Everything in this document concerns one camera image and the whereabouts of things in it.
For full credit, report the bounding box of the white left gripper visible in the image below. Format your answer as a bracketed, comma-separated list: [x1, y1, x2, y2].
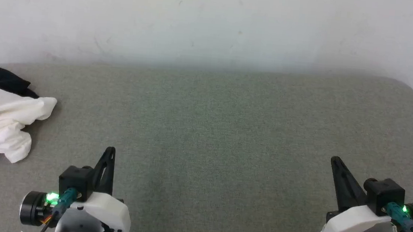
[54, 142, 138, 232]

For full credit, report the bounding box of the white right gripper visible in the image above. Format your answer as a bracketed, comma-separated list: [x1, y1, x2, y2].
[321, 155, 413, 232]

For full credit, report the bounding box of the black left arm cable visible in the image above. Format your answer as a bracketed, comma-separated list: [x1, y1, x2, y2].
[38, 185, 81, 232]

